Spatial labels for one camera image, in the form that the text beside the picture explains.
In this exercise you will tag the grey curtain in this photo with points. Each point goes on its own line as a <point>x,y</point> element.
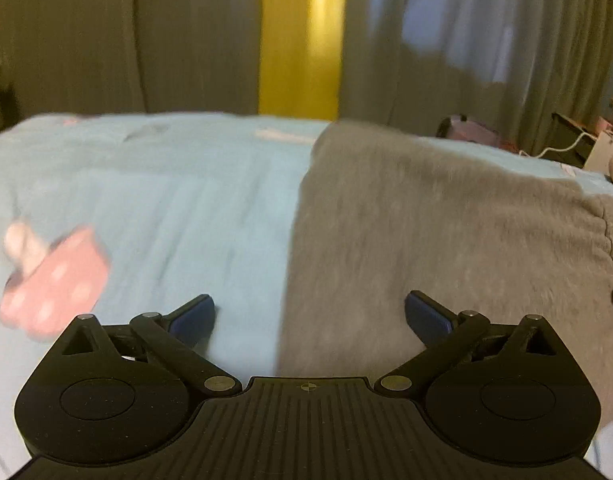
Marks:
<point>406,63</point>

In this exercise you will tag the pink item beside bed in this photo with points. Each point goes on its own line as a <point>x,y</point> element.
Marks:
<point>460,128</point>

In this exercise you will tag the grey sweatpants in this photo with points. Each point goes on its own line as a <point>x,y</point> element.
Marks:
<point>382,213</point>

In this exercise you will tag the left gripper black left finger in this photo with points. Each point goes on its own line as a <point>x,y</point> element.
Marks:
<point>172,339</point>

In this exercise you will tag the dark bedside table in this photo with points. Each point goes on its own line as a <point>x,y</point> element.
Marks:
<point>568,141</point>

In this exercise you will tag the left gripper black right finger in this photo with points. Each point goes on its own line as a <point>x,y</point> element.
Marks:
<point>447,338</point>

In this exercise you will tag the yellow curtain strip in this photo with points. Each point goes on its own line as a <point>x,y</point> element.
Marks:
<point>300,58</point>

